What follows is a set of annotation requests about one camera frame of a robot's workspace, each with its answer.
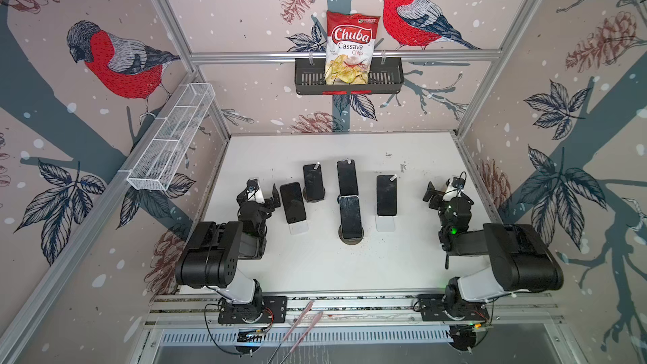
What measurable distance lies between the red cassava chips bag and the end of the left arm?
0.45 meters

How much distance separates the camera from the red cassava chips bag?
83 centimetres

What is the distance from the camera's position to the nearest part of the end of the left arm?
2.33ft
